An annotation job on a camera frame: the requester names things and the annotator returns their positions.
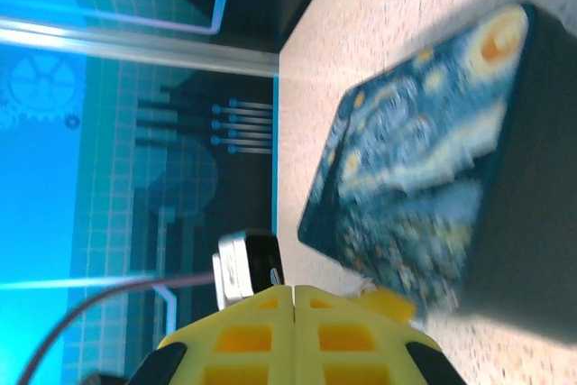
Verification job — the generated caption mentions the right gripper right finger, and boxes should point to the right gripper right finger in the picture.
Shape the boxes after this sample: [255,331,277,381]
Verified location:
[294,284,468,385]

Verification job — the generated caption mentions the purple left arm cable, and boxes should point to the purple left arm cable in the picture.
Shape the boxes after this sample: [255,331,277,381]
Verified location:
[15,270,217,385]

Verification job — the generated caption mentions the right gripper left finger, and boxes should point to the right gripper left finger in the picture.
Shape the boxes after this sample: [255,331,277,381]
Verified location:
[127,284,298,385]

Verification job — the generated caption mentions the starry night print box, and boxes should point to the starry night print box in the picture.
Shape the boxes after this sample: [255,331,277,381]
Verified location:
[296,1,577,346]

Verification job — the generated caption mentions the aluminium frame post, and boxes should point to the aluminium frame post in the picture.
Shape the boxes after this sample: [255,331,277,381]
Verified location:
[0,14,279,78]

